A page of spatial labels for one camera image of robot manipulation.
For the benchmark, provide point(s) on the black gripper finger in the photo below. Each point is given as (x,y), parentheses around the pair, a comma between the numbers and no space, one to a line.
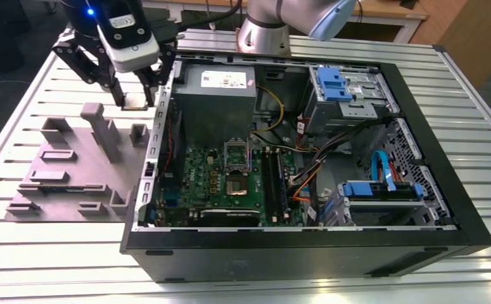
(167,63)
(87,63)

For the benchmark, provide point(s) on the silver CPU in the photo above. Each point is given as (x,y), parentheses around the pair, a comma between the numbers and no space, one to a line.
(134,101)

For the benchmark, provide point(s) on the metal locking lever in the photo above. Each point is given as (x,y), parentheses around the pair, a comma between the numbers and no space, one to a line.
(250,160)

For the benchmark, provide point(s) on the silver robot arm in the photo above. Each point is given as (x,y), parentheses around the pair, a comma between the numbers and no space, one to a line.
(266,38)

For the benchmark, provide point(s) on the CPU socket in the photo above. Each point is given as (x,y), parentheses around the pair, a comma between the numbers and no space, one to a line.
(238,187)

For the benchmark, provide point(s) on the grey power supply unit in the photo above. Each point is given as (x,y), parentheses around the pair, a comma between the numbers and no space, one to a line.
(215,120)

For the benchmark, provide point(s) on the grey parts rack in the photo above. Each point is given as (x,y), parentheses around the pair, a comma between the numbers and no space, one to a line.
(85,171)

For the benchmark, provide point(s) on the blue plastic drive latch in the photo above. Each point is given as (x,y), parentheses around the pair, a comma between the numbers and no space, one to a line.
(331,84)

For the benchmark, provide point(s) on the green motherboard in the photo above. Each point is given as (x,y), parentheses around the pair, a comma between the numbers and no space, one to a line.
(199,187)

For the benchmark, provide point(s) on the black RAM slot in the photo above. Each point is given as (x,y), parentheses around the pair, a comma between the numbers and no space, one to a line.
(270,183)
(265,183)
(275,183)

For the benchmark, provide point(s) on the metal drive cage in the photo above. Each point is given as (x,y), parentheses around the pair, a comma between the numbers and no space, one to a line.
(355,111)

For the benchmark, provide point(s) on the black graphics card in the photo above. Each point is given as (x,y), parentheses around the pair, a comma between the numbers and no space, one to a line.
(229,217)

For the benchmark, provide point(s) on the wooden desk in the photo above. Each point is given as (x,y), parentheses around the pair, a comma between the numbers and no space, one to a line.
(397,14)

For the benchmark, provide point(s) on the hard disk in blue carrier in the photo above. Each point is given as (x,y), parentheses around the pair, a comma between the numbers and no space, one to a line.
(357,189)

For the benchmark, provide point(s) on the black PC case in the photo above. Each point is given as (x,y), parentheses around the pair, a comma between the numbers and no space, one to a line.
(270,259)

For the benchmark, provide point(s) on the metal disk bay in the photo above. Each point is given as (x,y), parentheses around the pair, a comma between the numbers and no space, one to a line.
(392,205)

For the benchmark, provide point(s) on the wooden cabinet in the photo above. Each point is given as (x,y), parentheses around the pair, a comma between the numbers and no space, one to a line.
(473,38)

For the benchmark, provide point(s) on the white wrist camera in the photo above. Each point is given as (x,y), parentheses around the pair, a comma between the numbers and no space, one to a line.
(127,38)

